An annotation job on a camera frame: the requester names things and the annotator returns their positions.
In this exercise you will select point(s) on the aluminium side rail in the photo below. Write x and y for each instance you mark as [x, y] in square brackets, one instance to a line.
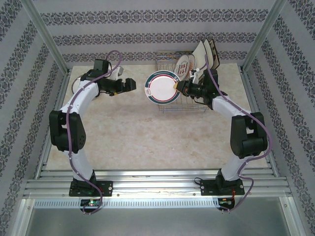
[61, 98]
[250, 98]

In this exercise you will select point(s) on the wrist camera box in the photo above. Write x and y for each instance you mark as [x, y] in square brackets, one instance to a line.
[195, 77]
[118, 73]

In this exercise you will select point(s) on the small controller board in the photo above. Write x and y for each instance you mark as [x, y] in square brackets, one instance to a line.
[225, 201]
[91, 203]

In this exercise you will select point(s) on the round white plate green rim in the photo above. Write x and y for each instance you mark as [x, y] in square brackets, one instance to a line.
[74, 86]

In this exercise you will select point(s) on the aluminium frame post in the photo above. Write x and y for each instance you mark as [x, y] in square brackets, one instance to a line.
[48, 37]
[261, 37]

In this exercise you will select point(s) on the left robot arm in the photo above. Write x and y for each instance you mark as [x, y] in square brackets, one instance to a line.
[78, 98]

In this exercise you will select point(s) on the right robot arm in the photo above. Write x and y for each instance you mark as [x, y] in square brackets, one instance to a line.
[229, 105]

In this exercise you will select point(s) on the grey metal panel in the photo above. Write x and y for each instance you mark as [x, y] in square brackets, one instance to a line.
[157, 221]

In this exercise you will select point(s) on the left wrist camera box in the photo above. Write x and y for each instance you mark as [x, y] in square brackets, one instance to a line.
[118, 73]

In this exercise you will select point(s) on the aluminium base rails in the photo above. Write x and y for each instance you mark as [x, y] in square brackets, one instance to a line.
[157, 183]

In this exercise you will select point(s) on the round plate plain white centre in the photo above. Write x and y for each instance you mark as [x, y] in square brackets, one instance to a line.
[161, 87]

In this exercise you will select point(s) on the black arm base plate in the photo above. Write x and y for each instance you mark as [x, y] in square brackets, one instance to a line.
[107, 188]
[209, 188]

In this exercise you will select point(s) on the round plate red character print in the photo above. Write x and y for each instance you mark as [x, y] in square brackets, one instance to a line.
[182, 67]

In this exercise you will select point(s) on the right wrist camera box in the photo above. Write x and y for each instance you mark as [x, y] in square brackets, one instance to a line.
[195, 77]

